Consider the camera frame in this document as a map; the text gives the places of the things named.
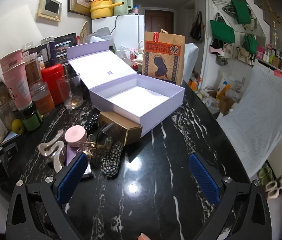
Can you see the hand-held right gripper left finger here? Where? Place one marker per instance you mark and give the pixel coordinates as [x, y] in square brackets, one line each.
[72, 177]

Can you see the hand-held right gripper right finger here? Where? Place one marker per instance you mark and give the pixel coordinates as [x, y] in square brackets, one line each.
[204, 180]

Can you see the beige wavy claw clip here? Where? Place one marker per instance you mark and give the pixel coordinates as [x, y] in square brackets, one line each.
[57, 163]

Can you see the small purple box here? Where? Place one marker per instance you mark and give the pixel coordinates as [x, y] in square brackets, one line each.
[72, 155]

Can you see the gold ornate hair clip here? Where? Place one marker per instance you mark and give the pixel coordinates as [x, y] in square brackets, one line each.
[89, 153]

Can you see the black white checkered scrunchie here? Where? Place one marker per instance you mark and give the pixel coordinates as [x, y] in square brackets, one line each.
[111, 165]

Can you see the pink round compact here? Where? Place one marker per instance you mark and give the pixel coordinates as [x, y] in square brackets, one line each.
[74, 135]

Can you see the black polka dot scrunchie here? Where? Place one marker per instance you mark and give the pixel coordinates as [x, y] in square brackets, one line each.
[92, 125]

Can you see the gold cardboard box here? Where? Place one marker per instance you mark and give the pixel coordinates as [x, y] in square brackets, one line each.
[131, 132]

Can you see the lavender gift box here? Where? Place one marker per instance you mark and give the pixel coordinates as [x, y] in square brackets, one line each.
[101, 62]

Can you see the person's right hand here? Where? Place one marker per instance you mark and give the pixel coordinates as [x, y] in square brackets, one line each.
[144, 236]

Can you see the pale blue flat packet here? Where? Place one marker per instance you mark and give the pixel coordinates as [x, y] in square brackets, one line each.
[13, 136]

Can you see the clear glass jar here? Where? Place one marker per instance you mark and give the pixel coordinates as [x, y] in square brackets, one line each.
[6, 115]

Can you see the nut jar black lid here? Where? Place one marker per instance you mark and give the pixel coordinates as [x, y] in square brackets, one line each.
[2, 96]

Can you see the green jar black lid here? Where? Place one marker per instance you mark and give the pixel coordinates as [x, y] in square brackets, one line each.
[32, 122]

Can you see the pink panda print paper cup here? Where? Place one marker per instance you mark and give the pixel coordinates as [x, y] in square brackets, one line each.
[18, 90]

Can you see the green slippers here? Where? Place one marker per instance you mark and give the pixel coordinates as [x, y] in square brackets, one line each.
[264, 173]

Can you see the orange clear lidded jar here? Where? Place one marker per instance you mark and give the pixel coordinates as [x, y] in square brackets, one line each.
[45, 103]

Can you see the beige slippers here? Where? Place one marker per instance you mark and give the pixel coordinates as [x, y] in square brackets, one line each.
[275, 187]

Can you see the brown label clear jar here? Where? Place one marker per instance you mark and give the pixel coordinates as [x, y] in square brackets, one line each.
[32, 70]

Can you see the brown cardboard box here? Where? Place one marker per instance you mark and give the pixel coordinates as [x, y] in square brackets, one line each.
[227, 106]

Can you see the clear glass cup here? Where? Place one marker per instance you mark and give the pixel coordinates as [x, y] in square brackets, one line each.
[72, 97]

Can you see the red canister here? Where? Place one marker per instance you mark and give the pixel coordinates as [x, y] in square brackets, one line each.
[51, 80]

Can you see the light blue leaf print cloth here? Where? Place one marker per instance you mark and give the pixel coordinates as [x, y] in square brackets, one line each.
[260, 115]

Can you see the small clear plastic jar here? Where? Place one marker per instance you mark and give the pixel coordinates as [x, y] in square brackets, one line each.
[28, 48]

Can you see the white plastic bag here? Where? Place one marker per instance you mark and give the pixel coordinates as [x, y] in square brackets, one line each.
[230, 85]

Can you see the dark blue label jar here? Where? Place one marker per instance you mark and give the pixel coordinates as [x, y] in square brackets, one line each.
[48, 52]

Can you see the black printed packet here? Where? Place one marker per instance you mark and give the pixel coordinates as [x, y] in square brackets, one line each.
[64, 45]

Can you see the printed brown paper bag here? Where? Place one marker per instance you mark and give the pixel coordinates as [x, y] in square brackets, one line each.
[161, 62]

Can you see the black pink hanging bag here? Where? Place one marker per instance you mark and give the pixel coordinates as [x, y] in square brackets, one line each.
[216, 47]

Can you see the clear plastic wrapping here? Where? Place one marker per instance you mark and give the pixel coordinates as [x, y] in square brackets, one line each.
[123, 52]

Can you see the woven straw fan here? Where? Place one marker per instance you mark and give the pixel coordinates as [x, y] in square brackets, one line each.
[84, 31]

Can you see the row of bottles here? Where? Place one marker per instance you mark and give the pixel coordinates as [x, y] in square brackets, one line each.
[280, 60]

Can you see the grey plastic bag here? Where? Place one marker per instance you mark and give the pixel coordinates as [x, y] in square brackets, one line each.
[98, 33]

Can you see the white teapot shaped bottle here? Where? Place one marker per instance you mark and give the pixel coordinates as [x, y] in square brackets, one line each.
[141, 47]

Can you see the green tote bag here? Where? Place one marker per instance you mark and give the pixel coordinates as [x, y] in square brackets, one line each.
[222, 32]

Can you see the dark hanging tote bag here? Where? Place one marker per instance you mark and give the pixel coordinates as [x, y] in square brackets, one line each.
[196, 28]

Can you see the white refrigerator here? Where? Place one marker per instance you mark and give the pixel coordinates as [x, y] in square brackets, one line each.
[128, 30]

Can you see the brown door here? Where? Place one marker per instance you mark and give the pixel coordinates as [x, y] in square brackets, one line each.
[158, 21]

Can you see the yellow cooking pot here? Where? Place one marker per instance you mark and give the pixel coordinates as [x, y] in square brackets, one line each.
[101, 10]

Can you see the pale green electric kettle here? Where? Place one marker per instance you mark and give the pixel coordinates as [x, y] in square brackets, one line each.
[121, 6]

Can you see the small pink blue bottle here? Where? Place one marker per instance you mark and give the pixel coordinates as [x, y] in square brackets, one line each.
[135, 10]

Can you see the beige wall intercom panel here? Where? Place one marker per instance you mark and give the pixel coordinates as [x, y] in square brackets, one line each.
[49, 7]

